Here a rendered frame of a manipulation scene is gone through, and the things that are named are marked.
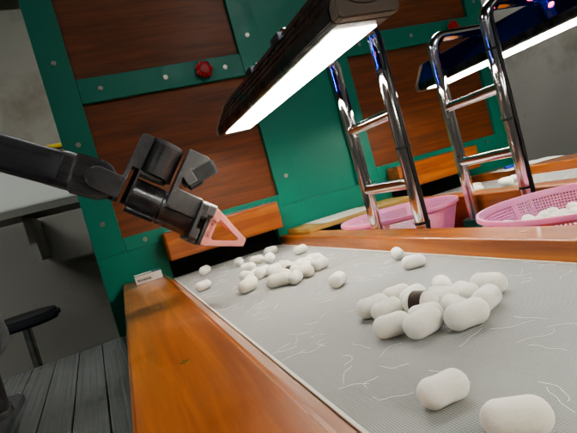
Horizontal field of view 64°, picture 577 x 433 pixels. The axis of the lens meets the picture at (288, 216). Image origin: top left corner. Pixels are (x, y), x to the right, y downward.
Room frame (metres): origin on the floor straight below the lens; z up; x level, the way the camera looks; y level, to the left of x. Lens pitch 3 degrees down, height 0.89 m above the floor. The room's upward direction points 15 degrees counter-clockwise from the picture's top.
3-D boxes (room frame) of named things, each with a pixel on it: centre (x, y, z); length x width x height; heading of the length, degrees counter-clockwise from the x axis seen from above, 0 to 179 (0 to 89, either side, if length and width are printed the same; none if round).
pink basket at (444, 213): (1.05, -0.24, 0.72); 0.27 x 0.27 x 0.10
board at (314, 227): (1.25, -0.17, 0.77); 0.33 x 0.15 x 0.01; 110
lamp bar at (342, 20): (0.79, -0.04, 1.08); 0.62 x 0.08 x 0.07; 20
